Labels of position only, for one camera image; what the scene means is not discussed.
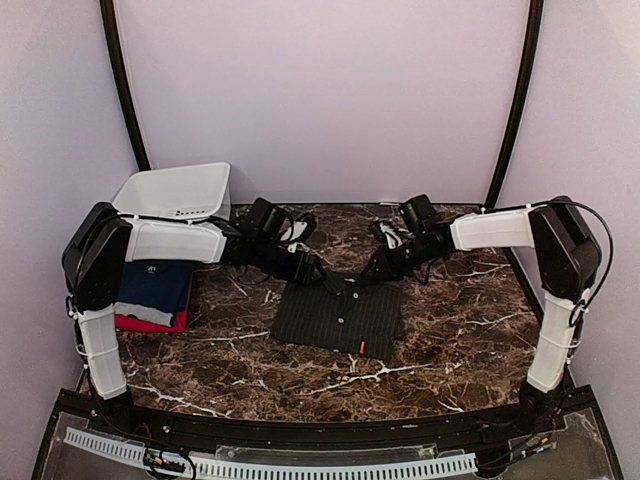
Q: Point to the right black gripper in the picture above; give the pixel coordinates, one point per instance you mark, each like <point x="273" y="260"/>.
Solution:
<point x="387" y="268"/>

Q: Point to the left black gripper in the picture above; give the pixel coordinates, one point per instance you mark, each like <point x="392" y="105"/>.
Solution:
<point x="302" y="272"/>

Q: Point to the black clothes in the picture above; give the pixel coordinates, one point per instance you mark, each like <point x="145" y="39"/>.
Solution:
<point x="357" y="319"/>

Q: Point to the navy blue t-shirt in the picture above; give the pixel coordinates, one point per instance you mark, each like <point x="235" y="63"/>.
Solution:
<point x="154" y="291"/>

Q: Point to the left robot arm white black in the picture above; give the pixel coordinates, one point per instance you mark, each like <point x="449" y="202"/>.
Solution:
<point x="266" y="238"/>

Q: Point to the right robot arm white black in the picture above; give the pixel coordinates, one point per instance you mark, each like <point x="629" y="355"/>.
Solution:
<point x="571" y="267"/>

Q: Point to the white plastic bin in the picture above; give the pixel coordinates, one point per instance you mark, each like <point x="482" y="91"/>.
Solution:
<point x="187" y="192"/>

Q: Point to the folded red t-shirt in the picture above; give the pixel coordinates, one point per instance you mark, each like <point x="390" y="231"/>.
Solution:
<point x="178" y="324"/>

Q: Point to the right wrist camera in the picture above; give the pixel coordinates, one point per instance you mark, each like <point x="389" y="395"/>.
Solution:
<point x="388" y="234"/>

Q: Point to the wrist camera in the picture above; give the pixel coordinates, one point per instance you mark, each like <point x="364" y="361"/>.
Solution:
<point x="294" y="237"/>
<point x="388" y="234"/>

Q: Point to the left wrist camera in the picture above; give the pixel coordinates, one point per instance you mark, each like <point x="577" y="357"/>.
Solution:
<point x="294" y="237"/>

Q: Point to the black curved front rail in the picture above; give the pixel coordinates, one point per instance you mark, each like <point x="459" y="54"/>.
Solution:
<point x="483" y="431"/>

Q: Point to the white slotted cable duct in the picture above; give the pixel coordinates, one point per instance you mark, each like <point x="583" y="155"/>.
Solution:
<point x="201" y="466"/>

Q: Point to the right black frame post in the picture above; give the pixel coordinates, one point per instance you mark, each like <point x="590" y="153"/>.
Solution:
<point x="526" y="65"/>

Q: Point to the black frame post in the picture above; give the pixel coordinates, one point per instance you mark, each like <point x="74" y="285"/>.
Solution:
<point x="526" y="65"/>
<point x="123" y="90"/>

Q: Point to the left black frame post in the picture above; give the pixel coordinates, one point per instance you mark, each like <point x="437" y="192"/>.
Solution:
<point x="123" y="90"/>

